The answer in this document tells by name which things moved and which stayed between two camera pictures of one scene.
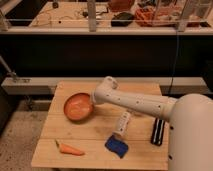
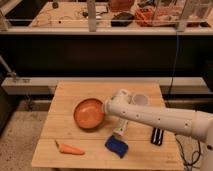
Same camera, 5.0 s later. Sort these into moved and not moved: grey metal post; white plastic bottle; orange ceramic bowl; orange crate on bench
Moved: orange ceramic bowl
Not moved: orange crate on bench; white plastic bottle; grey metal post
